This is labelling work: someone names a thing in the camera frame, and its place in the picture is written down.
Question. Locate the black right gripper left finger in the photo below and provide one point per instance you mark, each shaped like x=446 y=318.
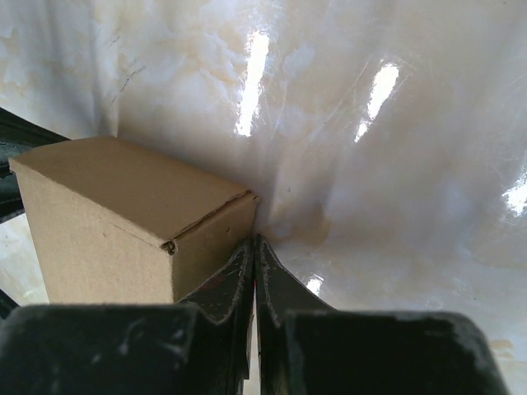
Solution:
x=198 y=345

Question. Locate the brown cardboard box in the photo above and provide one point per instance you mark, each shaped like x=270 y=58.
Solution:
x=115 y=222

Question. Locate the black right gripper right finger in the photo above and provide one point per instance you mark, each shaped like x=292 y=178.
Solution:
x=308 y=347

